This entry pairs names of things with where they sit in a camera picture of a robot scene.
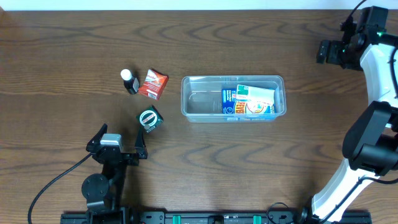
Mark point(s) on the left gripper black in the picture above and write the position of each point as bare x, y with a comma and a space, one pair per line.
141, 151

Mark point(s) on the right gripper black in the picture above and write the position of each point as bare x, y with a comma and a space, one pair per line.
333, 52

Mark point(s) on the white Panadol box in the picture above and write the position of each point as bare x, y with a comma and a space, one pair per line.
250, 93

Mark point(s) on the blue Kool Fever box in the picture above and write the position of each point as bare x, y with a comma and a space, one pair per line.
230, 105

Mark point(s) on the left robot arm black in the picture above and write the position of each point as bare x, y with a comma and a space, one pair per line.
103, 191

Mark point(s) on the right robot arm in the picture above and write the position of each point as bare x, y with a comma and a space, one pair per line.
368, 153

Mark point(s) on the clear plastic container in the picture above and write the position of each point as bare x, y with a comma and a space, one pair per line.
201, 100

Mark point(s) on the dark bottle white cap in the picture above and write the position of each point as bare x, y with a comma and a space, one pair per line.
131, 83

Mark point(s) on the red Panadol ActiFast box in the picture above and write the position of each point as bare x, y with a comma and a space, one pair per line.
153, 84

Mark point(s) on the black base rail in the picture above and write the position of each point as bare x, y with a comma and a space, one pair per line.
180, 218

